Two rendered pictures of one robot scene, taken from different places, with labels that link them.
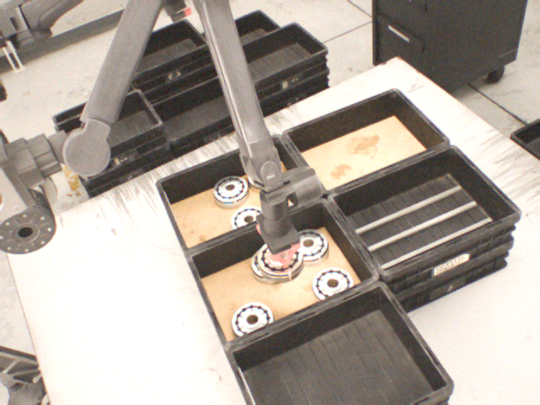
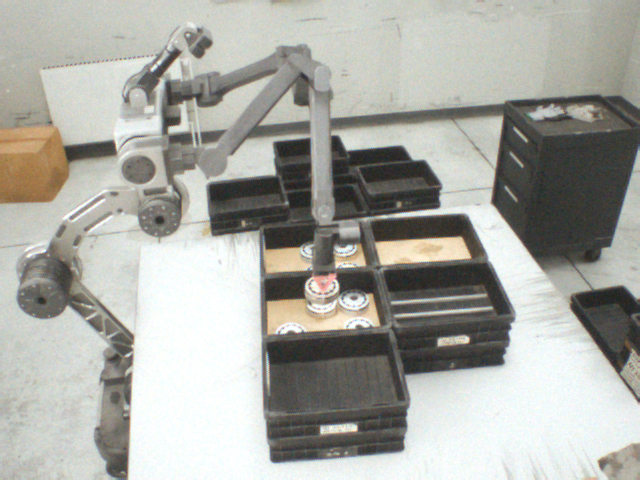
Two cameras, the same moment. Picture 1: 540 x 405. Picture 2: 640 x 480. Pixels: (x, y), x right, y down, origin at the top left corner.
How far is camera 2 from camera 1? 72 cm
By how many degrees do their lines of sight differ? 14
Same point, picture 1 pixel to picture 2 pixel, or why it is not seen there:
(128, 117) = (265, 195)
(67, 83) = (231, 166)
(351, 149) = (417, 250)
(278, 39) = (406, 169)
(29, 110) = (194, 179)
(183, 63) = not seen: hidden behind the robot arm
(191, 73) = not seen: hidden behind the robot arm
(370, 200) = (414, 284)
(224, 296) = (278, 316)
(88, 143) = (215, 155)
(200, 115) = not seen: hidden behind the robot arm
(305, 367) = (315, 374)
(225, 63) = (316, 134)
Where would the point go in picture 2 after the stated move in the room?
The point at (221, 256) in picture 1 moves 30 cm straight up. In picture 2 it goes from (286, 287) to (281, 213)
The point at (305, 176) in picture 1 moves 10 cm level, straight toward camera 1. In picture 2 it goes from (350, 226) to (342, 246)
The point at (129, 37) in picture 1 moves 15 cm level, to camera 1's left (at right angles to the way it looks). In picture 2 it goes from (261, 102) to (209, 100)
